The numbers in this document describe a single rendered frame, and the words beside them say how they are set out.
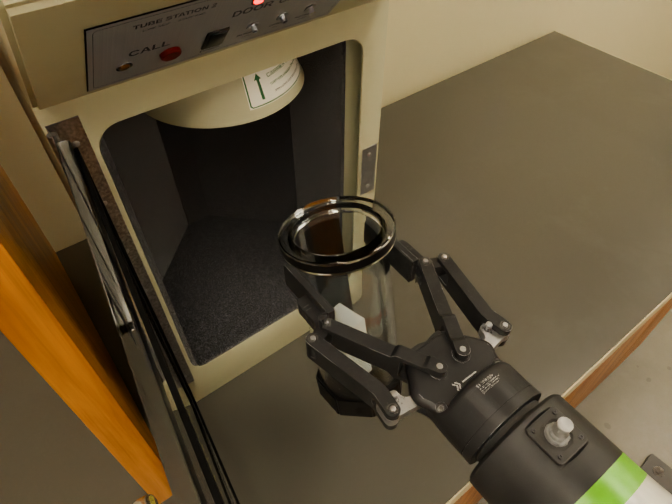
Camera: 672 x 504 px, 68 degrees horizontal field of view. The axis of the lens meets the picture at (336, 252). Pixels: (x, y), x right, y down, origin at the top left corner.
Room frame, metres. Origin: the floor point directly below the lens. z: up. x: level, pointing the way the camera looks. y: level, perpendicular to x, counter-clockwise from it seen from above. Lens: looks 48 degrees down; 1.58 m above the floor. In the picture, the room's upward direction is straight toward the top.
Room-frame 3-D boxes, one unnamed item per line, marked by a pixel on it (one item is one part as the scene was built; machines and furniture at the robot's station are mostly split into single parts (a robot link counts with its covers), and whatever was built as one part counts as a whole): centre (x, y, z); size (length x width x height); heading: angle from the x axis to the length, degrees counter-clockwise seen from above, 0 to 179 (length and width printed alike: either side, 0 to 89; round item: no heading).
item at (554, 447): (0.13, -0.14, 1.22); 0.09 x 0.06 x 0.12; 126
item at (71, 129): (0.30, 0.19, 1.19); 0.03 x 0.02 x 0.39; 128
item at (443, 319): (0.26, -0.09, 1.22); 0.11 x 0.01 x 0.04; 9
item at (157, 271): (0.49, 0.15, 1.19); 0.26 x 0.24 x 0.35; 128
